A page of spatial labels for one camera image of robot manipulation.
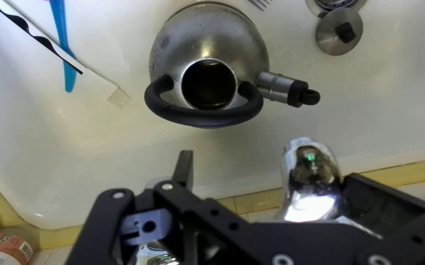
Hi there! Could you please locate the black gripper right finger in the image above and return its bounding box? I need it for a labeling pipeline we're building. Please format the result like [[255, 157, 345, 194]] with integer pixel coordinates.
[[342, 172, 425, 265]]

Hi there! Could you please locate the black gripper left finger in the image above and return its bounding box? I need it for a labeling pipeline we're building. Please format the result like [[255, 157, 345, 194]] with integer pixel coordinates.
[[67, 148, 259, 265]]

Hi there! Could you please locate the chrome tap spout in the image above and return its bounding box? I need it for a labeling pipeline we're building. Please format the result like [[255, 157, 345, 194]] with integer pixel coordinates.
[[132, 135, 386, 265]]

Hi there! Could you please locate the white ceramic sink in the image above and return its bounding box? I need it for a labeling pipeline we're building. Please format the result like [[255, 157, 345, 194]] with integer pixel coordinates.
[[0, 0, 425, 232]]

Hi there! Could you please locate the round metal sink stopper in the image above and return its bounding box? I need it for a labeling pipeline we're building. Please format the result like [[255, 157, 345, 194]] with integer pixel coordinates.
[[314, 5, 367, 57]]

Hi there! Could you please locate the white black striped brush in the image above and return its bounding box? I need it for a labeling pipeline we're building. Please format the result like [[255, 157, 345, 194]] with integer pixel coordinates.
[[0, 0, 133, 110]]

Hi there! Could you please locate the metal drain strainer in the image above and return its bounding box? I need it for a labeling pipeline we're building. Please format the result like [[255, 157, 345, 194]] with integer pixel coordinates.
[[305, 0, 371, 14]]

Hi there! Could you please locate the steel kettle black handle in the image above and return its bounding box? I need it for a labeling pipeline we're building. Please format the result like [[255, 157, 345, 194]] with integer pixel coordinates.
[[143, 0, 323, 130]]

